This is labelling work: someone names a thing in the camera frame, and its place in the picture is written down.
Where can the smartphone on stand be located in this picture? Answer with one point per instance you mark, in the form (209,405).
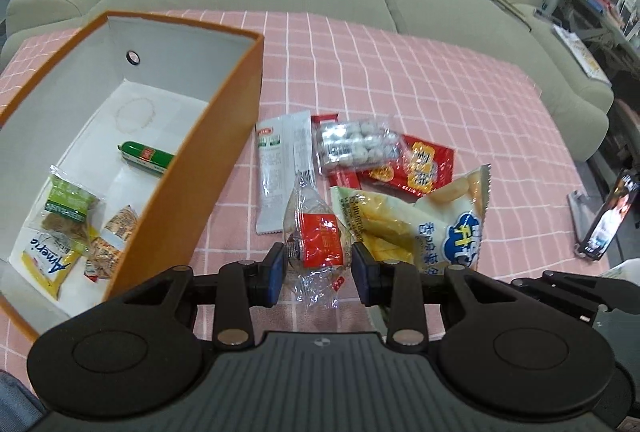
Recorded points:
(595,230)

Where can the clear pack of white balls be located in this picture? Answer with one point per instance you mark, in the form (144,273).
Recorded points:
(373,142)

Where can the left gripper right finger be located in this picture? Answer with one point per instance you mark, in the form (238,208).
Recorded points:
(395,286)

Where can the red cracker bag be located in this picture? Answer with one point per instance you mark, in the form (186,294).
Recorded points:
(423,167)

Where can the white grey snack packet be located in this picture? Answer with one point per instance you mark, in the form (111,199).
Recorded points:
(284,149)

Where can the red chocolate bar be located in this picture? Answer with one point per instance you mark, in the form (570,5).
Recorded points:
(331,152)

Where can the green snack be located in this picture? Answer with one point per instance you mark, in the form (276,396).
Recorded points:
(68,211)

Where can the orange cardboard box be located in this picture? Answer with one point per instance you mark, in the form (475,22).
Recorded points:
(116,142)

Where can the green sausage stick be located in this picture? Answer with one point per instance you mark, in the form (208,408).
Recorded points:
(147,157)

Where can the book on sofa arm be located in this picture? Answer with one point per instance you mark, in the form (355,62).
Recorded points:
(581,54)

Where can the yellow Americ snack packet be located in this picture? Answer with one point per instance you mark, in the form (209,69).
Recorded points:
(49,258)

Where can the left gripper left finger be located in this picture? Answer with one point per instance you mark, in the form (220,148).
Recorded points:
(244,285)

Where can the pink checkered tablecloth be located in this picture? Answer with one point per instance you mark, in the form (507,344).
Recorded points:
(486,110)

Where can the yellow chips bag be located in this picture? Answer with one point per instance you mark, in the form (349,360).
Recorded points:
(442,228)

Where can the clear pastry snack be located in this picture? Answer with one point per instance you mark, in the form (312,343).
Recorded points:
(318,246)

